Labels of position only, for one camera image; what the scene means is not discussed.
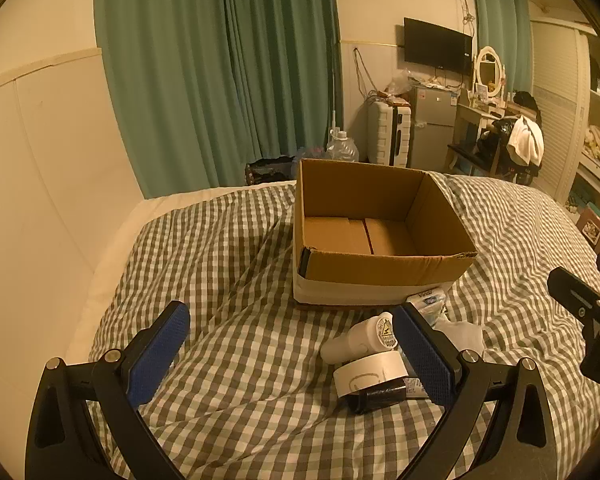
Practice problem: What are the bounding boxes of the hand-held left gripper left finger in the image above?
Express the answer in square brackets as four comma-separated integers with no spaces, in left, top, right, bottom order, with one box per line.
[25,301,191,480]

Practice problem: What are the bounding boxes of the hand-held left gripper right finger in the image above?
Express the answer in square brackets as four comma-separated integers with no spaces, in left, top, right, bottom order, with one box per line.
[391,302,562,480]

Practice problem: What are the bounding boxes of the blue and white packet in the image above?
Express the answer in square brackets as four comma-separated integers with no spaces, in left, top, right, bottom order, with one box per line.
[405,287,447,322]

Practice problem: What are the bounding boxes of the black bottle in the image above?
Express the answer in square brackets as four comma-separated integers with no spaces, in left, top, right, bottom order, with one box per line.
[347,379,429,415]

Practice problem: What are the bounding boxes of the white plastic bottle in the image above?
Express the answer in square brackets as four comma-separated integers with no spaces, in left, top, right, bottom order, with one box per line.
[321,311,399,364]

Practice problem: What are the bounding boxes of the cardboard box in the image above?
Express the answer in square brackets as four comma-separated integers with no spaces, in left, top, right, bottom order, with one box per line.
[292,158,479,308]

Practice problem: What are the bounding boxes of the brown picture box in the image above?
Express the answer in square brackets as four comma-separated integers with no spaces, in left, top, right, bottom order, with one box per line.
[576,202,600,247]

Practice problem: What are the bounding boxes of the grey checkered blanket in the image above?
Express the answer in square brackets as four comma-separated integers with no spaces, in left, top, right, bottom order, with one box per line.
[87,172,600,480]

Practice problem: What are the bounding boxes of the white garment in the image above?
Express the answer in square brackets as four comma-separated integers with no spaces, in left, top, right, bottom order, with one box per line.
[507,115,546,167]

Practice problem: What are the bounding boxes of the white louvered wardrobe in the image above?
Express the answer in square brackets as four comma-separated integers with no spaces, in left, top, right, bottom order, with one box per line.
[529,16,600,221]

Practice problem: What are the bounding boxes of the black chair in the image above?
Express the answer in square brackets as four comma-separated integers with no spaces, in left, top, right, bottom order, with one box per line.
[447,130,516,177]

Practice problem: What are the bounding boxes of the black garment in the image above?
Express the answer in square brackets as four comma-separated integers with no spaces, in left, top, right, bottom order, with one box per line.
[512,90,542,122]

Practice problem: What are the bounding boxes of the white vanity desk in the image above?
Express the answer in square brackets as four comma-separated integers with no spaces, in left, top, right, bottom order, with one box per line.
[452,100,512,162]

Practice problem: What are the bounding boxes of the dark patterned bag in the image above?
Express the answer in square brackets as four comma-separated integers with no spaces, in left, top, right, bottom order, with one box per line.
[244,157,299,187]

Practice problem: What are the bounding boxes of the silver mini fridge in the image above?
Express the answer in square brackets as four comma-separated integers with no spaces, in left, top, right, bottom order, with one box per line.
[410,85,462,171]

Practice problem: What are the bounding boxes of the clear water jug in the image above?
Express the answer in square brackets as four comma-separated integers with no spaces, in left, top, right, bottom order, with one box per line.
[326,129,361,164]

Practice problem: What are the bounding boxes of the white suitcase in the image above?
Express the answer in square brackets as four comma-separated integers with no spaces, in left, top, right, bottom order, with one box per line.
[367,100,412,167]

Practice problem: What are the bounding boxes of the white oval vanity mirror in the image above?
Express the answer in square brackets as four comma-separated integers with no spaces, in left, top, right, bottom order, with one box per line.
[472,46,507,102]

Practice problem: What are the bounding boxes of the narrow green curtain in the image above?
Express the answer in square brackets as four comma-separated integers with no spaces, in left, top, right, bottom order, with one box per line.
[470,0,536,100]

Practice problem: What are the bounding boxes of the clear plastic bag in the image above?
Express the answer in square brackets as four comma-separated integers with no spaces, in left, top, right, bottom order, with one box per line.
[386,69,417,97]

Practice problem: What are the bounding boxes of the wide green curtain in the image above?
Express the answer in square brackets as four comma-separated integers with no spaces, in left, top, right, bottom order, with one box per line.
[94,0,342,201]

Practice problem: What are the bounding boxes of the black wall television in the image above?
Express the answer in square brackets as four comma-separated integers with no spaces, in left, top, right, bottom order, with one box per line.
[403,17,474,74]

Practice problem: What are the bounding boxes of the hanging wall cables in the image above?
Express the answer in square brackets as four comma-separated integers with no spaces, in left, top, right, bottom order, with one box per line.
[352,46,381,102]

